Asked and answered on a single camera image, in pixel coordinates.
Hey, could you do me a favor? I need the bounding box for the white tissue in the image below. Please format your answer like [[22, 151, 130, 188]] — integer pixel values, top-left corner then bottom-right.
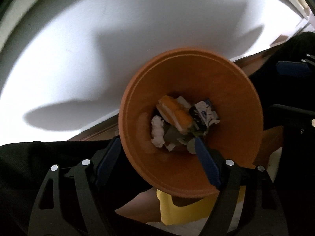
[[151, 116, 165, 148]]

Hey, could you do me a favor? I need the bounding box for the orange plastic trash bin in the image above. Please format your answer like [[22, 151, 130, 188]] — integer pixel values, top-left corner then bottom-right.
[[119, 48, 263, 198]]

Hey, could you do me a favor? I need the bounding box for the blue white milk carton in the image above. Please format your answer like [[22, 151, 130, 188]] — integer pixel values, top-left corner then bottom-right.
[[189, 99, 220, 131]]

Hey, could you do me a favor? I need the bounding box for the orange white snack bag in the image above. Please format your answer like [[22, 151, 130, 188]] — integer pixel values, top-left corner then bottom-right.
[[157, 95, 193, 134]]

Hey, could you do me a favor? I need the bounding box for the green seaweed snack wrapper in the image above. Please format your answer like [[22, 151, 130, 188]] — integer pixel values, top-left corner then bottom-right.
[[163, 126, 195, 151]]

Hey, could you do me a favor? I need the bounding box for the yellow box under bin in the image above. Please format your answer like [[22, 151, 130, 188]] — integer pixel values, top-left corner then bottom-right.
[[157, 185, 246, 231]]

